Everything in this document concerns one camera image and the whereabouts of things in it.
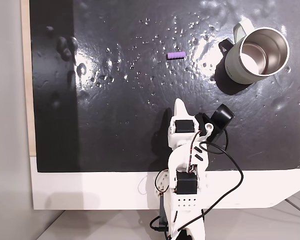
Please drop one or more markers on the black camera with mount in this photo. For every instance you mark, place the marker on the black camera with mount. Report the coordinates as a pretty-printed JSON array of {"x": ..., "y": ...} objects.
[{"x": 222, "y": 115}]

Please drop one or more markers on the light wooden board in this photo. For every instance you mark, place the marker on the light wooden board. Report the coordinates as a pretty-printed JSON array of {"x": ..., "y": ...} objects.
[{"x": 27, "y": 100}]

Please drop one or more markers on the purple ribbed pen grip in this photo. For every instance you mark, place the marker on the purple ribbed pen grip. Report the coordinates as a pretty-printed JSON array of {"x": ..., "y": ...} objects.
[{"x": 176, "y": 55}]

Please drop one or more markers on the black shiny mat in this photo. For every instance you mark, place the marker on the black shiny mat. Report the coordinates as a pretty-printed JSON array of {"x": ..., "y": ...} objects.
[{"x": 130, "y": 120}]

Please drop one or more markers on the pale green steel mug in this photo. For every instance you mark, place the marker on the pale green steel mug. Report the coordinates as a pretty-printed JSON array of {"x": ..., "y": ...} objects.
[{"x": 233, "y": 68}]

